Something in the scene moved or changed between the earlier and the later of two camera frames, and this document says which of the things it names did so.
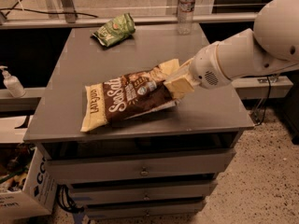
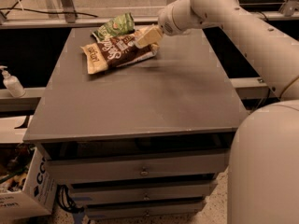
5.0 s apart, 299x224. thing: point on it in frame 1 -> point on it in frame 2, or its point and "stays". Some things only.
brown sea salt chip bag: [128, 95] -> [111, 52]
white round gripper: [204, 66] -> [167, 22]
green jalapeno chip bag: [114, 31] stays
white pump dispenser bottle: [13, 84] stays
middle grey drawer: [142, 192] stays
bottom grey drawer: [145, 209] stays
